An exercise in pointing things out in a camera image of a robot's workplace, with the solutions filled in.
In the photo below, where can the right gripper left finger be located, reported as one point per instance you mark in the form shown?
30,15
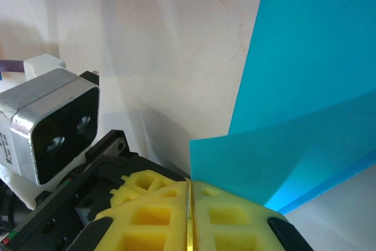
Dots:
152,221

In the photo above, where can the cyan blue cloth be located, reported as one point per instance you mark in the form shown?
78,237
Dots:
293,86

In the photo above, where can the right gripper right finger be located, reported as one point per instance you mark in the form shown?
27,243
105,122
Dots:
229,221

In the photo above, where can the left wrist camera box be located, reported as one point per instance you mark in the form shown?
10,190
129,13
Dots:
58,101

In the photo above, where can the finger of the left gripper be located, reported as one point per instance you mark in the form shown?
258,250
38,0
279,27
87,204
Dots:
138,183

